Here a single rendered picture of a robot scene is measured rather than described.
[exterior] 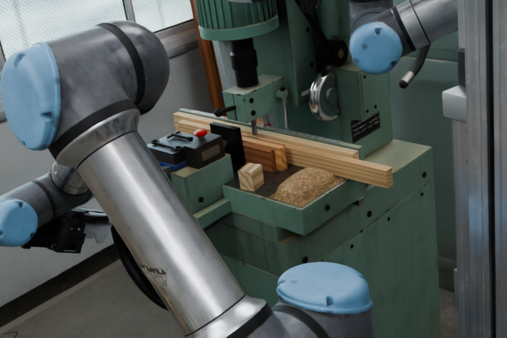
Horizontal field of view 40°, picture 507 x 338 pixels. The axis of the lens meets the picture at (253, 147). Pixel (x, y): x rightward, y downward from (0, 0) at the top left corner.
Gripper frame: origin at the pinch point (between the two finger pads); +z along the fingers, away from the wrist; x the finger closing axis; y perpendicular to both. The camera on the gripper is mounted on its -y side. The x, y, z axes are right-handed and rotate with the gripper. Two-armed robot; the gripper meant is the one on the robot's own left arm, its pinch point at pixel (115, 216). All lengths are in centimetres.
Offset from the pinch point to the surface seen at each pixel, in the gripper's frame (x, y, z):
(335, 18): 15, -52, 36
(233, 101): 1.6, -28.8, 23.9
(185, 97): -131, -33, 124
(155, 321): -81, 53, 91
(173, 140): -3.5, -17.3, 13.7
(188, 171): 4.9, -11.8, 12.3
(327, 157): 24.2, -21.4, 32.9
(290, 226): 25.9, -6.0, 23.9
